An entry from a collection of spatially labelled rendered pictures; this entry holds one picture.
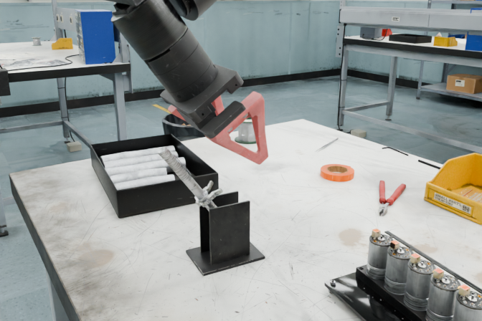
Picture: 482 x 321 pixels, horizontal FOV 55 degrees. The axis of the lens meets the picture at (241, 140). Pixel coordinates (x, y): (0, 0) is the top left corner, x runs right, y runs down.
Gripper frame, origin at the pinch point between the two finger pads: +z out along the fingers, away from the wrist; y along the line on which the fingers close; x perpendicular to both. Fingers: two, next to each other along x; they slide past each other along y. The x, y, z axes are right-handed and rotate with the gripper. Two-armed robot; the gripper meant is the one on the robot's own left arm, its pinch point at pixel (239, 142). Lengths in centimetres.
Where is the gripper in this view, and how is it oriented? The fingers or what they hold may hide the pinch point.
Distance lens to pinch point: 53.8
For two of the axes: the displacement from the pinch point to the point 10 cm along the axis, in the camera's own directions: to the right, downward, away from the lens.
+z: 5.2, 7.0, 5.0
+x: -7.3, 6.6, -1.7
